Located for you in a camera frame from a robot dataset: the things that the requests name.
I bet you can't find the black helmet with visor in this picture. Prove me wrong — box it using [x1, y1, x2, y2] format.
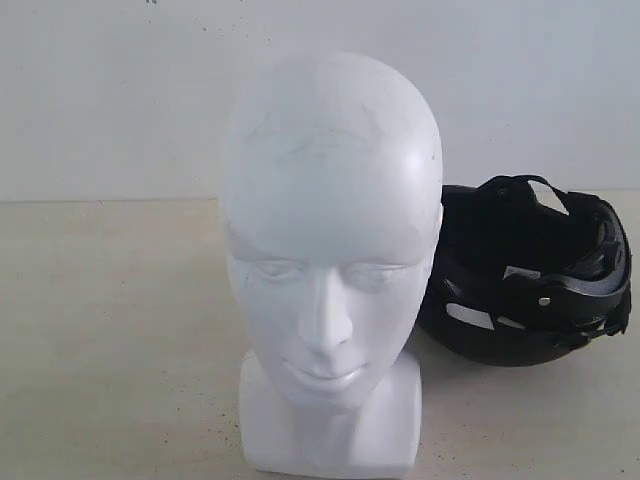
[416, 175, 632, 367]

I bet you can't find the white mannequin head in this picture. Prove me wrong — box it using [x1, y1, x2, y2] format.
[219, 52, 444, 479]

